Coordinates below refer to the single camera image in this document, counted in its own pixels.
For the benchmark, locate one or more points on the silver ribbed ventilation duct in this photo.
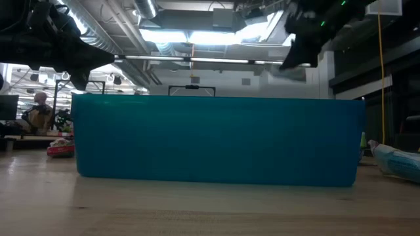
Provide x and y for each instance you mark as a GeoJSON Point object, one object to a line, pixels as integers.
{"type": "Point", "coordinates": [98, 36]}

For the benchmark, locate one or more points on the small black frame rig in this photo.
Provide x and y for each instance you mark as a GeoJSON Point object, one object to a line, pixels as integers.
{"type": "Point", "coordinates": [192, 87]}

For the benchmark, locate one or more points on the black monitor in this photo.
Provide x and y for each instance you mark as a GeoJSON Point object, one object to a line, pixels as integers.
{"type": "Point", "coordinates": [8, 107]}

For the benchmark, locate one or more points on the blue white granola bar package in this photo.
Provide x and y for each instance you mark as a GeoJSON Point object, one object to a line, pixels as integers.
{"type": "Point", "coordinates": [398, 162]}

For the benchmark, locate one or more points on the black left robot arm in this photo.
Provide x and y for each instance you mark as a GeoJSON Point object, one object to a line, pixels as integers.
{"type": "Point", "coordinates": [14, 46]}

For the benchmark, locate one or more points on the white ceiling box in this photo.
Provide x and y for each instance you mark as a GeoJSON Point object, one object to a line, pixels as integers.
{"type": "Point", "coordinates": [384, 7]}

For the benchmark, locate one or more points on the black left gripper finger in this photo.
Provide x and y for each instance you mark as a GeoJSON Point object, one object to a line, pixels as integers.
{"type": "Point", "coordinates": [81, 78]}
{"type": "Point", "coordinates": [98, 59]}

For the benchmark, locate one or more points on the grey square wall vent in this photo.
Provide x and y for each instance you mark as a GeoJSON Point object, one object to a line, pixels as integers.
{"type": "Point", "coordinates": [246, 81]}
{"type": "Point", "coordinates": [195, 80]}

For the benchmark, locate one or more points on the long ceiling light bar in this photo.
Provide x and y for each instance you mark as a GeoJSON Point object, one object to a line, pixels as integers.
{"type": "Point", "coordinates": [216, 60]}

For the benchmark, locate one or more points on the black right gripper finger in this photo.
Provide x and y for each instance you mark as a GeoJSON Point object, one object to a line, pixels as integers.
{"type": "Point", "coordinates": [312, 55]}
{"type": "Point", "coordinates": [297, 54]}

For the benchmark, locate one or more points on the tall black frame rig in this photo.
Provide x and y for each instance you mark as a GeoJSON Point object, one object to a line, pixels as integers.
{"type": "Point", "coordinates": [56, 98]}

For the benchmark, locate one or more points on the background wooden table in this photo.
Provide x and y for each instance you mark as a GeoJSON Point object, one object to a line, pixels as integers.
{"type": "Point", "coordinates": [29, 138]}

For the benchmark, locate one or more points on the teal plastic bin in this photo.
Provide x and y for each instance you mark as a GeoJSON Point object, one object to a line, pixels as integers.
{"type": "Point", "coordinates": [216, 141]}

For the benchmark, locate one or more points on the person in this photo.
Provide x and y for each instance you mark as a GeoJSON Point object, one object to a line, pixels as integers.
{"type": "Point", "coordinates": [39, 116]}

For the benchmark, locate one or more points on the red granola bar package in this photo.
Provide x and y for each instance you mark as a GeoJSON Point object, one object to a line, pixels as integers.
{"type": "Point", "coordinates": [60, 150]}

